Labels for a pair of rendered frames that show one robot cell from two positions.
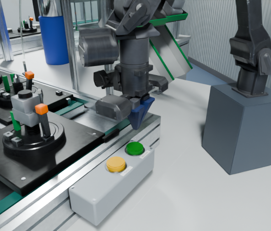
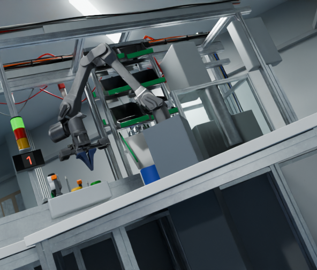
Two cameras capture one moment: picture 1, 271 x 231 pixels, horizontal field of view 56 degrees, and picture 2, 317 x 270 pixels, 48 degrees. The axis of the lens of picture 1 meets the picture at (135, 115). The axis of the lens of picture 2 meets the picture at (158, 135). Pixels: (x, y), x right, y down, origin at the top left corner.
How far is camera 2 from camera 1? 1.14 m
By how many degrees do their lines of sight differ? 50
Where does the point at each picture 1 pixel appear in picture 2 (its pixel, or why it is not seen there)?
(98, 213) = (53, 207)
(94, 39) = (53, 127)
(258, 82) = (157, 115)
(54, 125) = not seen: hidden behind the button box
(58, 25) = (152, 171)
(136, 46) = (70, 122)
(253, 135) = (163, 148)
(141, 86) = (79, 141)
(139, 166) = (90, 188)
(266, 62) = (148, 101)
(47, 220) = (34, 218)
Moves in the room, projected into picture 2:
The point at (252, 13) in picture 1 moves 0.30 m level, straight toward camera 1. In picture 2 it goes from (130, 83) to (49, 92)
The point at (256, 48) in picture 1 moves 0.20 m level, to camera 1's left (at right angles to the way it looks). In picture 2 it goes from (139, 97) to (100, 122)
